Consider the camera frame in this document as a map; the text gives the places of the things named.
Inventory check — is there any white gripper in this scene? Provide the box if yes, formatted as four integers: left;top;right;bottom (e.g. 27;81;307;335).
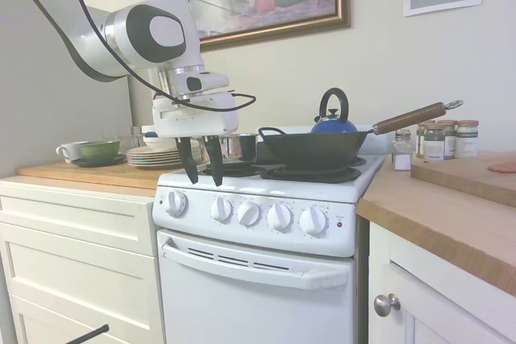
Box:
152;91;239;187

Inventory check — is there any white electric stove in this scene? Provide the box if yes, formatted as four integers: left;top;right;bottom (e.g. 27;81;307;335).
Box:
152;124;390;344

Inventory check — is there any white oven temperature knob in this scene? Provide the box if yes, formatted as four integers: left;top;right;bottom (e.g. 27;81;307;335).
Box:
164;190;189;218

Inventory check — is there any white burner knob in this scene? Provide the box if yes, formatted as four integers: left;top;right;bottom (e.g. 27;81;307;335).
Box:
267;202;293;234
298;206;328;237
236;201;262;227
210;197;234;223

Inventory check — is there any clear glass tumbler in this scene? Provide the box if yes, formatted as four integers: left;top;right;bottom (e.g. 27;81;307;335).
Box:
120;126;142;148

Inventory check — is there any dark saucer plate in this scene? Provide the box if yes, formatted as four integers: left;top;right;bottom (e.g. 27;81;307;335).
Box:
70;153;128;168

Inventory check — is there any green ceramic bowl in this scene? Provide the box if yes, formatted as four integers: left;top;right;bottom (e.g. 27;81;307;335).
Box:
77;139;122;160

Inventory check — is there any white ceramic cup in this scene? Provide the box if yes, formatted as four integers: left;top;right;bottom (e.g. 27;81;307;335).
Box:
55;141;88;159

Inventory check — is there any white drawer cabinet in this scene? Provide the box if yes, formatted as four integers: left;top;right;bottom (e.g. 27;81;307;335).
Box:
0;176;166;344

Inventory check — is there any glass salt shaker metal lid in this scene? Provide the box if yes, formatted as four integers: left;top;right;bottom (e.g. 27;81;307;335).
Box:
393;128;412;171

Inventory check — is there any black thin rod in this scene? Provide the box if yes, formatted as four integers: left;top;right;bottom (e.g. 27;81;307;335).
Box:
60;323;110;344

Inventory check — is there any wooden lid spice jar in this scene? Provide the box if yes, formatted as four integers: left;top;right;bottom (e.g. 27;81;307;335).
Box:
415;120;436;159
422;124;447;162
455;119;480;159
437;119;459;160

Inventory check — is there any silver cabinet door knob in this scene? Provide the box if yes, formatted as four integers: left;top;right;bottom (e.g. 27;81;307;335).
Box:
373;292;402;317

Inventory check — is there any thick wooden cutting board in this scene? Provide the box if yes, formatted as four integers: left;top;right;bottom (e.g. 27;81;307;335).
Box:
410;150;516;208

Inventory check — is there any white cabinet door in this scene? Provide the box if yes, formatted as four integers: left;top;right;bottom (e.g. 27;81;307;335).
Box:
356;218;516;344

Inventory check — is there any pink round coaster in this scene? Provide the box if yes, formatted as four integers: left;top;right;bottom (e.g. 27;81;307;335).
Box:
486;161;516;175

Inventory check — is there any steel saucepan blue handle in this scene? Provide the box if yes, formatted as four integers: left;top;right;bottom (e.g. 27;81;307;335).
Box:
143;129;260;163

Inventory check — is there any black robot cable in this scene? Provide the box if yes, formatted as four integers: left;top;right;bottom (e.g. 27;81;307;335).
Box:
0;0;258;114

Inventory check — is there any black wok wooden handle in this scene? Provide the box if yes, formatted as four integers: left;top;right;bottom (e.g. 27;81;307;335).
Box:
257;100;464;170

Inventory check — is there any white oven door handle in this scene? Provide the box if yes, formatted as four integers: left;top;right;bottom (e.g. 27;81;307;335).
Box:
160;238;350;291

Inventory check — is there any blue kettle black handle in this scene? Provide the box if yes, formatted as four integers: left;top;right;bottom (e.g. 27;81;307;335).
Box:
310;87;360;135

